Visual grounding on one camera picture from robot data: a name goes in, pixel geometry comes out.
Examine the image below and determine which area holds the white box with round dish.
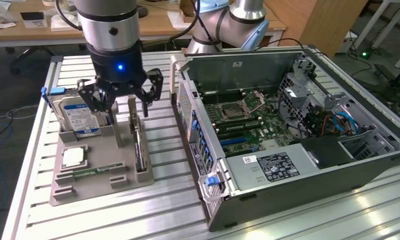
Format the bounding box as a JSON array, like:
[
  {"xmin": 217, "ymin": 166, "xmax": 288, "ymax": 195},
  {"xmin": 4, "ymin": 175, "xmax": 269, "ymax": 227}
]
[{"xmin": 49, "ymin": 13, "xmax": 80, "ymax": 33}]

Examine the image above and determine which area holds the white paper stack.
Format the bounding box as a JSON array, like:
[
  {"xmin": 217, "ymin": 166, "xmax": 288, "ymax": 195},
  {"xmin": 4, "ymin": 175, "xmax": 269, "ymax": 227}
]
[{"xmin": 167, "ymin": 11, "xmax": 196, "ymax": 31}]

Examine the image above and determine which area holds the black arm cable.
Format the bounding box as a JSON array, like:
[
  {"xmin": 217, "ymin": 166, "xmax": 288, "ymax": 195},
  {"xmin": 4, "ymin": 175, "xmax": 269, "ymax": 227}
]
[{"xmin": 168, "ymin": 0, "xmax": 201, "ymax": 40}]

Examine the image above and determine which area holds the black office chair base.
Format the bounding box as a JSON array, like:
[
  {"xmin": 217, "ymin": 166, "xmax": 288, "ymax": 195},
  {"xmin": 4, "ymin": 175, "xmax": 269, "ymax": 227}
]
[{"xmin": 5, "ymin": 44, "xmax": 88, "ymax": 75}]

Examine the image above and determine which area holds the metal socket cover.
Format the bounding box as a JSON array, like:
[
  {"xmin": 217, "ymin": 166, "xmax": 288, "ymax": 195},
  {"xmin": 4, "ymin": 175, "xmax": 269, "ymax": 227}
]
[{"xmin": 241, "ymin": 90, "xmax": 267, "ymax": 111}]

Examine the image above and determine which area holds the white table frame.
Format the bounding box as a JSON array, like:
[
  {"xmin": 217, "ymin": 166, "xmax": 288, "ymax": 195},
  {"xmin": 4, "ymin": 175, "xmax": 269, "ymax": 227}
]
[{"xmin": 352, "ymin": 0, "xmax": 400, "ymax": 69}]

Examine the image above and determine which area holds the hard disk with blue label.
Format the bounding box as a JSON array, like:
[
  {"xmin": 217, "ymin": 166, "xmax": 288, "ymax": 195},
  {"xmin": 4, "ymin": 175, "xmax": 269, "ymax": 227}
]
[{"xmin": 51, "ymin": 93, "xmax": 104, "ymax": 138}]

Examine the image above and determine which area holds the wooden cabinet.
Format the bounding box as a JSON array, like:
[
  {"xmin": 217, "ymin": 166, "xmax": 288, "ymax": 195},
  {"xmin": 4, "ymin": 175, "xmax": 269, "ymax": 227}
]
[{"xmin": 263, "ymin": 0, "xmax": 369, "ymax": 57}]

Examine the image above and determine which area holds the open black PC case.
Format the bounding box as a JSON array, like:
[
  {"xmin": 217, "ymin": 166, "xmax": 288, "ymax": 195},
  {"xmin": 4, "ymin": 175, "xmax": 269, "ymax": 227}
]
[{"xmin": 169, "ymin": 44, "xmax": 400, "ymax": 232}]

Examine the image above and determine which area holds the wooden desk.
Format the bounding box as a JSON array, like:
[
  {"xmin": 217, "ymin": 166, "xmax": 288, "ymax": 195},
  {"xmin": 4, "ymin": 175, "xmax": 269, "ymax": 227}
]
[
  {"xmin": 104, "ymin": 0, "xmax": 288, "ymax": 55},
  {"xmin": 0, "ymin": 0, "xmax": 116, "ymax": 55}
]

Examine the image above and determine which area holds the black round lamp base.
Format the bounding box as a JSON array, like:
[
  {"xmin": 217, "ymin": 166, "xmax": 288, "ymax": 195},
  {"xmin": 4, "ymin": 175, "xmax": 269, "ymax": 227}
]
[{"xmin": 136, "ymin": 3, "xmax": 149, "ymax": 19}]

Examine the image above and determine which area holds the red wire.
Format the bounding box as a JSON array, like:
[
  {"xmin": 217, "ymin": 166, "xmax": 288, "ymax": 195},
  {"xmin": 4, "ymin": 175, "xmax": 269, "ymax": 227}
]
[{"xmin": 320, "ymin": 112, "xmax": 331, "ymax": 136}]

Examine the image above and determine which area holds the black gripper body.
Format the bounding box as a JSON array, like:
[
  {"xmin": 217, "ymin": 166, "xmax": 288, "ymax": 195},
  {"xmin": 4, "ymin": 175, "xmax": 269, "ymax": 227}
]
[{"xmin": 87, "ymin": 39, "xmax": 148, "ymax": 96}]

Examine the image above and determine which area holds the grey power supply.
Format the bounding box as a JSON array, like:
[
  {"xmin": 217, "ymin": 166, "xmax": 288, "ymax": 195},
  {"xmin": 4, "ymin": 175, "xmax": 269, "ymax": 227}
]
[{"xmin": 224, "ymin": 144, "xmax": 321, "ymax": 198}]

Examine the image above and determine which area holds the black cable behind case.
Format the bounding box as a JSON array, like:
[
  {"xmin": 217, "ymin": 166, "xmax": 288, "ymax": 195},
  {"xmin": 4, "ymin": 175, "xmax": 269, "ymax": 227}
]
[{"xmin": 263, "ymin": 37, "xmax": 325, "ymax": 55}]

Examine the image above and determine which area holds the green motherboard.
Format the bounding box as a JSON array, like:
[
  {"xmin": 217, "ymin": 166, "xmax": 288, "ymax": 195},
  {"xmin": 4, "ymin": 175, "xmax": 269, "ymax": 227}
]
[{"xmin": 199, "ymin": 88, "xmax": 304, "ymax": 156}]

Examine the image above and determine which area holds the black camera cable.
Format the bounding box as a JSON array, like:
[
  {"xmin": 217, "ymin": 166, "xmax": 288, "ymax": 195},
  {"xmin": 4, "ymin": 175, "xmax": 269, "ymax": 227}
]
[{"xmin": 57, "ymin": 0, "xmax": 85, "ymax": 32}]

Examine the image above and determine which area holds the grey parts rack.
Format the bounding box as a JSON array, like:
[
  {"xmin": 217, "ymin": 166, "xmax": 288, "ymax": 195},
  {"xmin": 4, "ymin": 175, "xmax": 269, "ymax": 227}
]
[{"xmin": 48, "ymin": 99, "xmax": 156, "ymax": 207}]

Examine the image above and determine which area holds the blue wire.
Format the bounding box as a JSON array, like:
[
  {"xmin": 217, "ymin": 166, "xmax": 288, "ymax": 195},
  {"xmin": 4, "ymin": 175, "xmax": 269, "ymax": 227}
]
[{"xmin": 331, "ymin": 111, "xmax": 360, "ymax": 137}]

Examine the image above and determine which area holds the green RAM stick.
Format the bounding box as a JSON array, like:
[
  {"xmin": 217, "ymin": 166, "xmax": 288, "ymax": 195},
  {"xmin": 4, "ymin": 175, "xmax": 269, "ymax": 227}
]
[{"xmin": 71, "ymin": 167, "xmax": 113, "ymax": 176}]

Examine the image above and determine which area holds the CPU socket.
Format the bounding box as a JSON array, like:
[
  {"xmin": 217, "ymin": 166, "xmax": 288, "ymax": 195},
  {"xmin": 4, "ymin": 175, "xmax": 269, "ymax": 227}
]
[{"xmin": 219, "ymin": 99, "xmax": 252, "ymax": 121}]

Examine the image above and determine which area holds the black and white box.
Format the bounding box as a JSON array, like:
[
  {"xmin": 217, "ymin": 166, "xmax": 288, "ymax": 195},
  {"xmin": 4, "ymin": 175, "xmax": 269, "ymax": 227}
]
[{"xmin": 20, "ymin": 11, "xmax": 49, "ymax": 29}]

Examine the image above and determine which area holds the silver CPU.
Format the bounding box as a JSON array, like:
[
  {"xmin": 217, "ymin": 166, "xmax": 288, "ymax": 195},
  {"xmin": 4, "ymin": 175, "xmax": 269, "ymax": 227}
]
[{"xmin": 61, "ymin": 147, "xmax": 88, "ymax": 169}]

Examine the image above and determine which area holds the grey floor cable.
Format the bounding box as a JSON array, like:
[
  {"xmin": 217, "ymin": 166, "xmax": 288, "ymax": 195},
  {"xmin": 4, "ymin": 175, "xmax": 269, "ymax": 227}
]
[{"xmin": 0, "ymin": 104, "xmax": 38, "ymax": 120}]

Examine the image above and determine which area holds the graphics card with grey bracket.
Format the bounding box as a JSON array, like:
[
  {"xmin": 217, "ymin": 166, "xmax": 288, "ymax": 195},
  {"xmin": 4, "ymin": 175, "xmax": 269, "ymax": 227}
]
[{"xmin": 127, "ymin": 95, "xmax": 148, "ymax": 175}]

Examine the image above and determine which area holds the blue expansion slot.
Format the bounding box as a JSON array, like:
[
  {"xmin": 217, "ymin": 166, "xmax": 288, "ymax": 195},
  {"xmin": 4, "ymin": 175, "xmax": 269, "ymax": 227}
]
[{"xmin": 220, "ymin": 137, "xmax": 249, "ymax": 147}]

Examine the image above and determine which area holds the clear plastic bag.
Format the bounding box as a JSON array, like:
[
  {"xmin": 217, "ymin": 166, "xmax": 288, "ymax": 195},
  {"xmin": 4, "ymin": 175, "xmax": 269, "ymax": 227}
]
[{"xmin": 0, "ymin": 6, "xmax": 17, "ymax": 24}]

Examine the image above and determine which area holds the blue floor cable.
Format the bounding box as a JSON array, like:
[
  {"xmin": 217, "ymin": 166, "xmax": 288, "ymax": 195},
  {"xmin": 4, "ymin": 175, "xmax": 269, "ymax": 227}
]
[{"xmin": 0, "ymin": 117, "xmax": 14, "ymax": 219}]

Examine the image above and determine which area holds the metal disk bay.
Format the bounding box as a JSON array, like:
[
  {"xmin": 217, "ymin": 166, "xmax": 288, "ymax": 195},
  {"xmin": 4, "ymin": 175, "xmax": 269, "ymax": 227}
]
[{"xmin": 277, "ymin": 72, "xmax": 321, "ymax": 116}]

